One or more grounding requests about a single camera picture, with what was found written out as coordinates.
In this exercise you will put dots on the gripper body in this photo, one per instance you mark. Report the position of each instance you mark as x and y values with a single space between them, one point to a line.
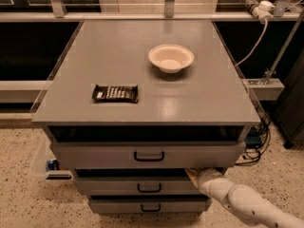
206 177

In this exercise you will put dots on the grey drawer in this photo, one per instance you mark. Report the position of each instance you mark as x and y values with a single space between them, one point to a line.
128 205
134 186
89 155

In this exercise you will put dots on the grey top drawer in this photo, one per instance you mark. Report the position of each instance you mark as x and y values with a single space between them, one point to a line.
89 155

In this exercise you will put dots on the grey drawer cabinet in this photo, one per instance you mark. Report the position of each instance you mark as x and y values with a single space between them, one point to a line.
203 103

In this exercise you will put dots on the grey bottom drawer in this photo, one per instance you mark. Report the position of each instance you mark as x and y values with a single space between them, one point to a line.
128 205

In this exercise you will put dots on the dark cabinet at right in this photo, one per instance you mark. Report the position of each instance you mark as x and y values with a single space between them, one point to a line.
289 111

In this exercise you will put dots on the black candy bar wrapper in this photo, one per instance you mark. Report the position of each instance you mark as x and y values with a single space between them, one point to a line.
115 94

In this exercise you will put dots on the blue soda can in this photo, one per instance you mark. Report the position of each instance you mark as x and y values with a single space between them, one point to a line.
52 165

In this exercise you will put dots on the clear plastic bin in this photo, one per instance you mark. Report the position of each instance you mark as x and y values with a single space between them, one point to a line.
37 167

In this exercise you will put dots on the white power strip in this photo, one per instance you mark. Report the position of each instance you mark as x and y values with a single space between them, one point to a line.
260 10

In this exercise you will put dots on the metal diagonal strut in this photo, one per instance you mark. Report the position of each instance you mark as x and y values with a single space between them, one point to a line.
270 72

